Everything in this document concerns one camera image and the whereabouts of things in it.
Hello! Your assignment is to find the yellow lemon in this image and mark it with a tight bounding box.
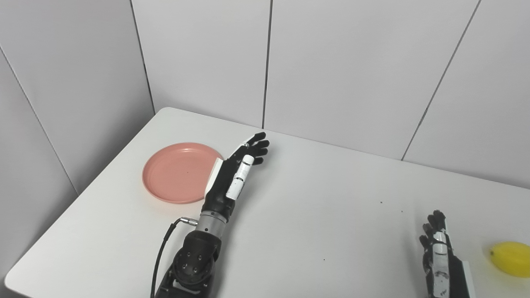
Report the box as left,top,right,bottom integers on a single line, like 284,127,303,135
489,242,530,278

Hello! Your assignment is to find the pink plate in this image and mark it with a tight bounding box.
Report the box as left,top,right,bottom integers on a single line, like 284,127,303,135
142,143,224,204

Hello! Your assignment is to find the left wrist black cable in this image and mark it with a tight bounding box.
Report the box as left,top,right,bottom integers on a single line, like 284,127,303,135
150,217,198,298

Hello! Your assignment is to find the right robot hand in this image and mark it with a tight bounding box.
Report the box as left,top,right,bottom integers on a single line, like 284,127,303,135
419,210,476,298

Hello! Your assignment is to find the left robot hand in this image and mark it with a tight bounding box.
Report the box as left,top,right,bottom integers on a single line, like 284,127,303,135
201,132,270,223

